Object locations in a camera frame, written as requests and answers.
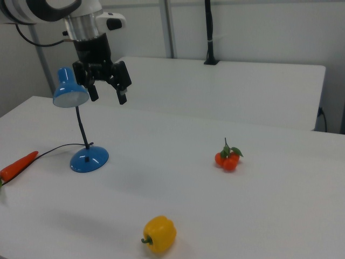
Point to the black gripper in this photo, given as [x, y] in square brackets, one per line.
[93, 51]

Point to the aluminium frame post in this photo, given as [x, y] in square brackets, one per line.
[168, 27]

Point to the yellow toy bell pepper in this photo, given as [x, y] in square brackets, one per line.
[160, 233]

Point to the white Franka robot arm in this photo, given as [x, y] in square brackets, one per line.
[27, 10]

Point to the blue desk lamp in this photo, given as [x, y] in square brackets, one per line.
[89, 160]

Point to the black pole with clamp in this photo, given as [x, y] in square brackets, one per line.
[209, 32]

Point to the orange toy tangerine cluster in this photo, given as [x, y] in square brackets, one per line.
[229, 163]

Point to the white side table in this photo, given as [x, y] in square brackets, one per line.
[215, 89]

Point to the orange toy carrot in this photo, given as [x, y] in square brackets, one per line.
[19, 164]

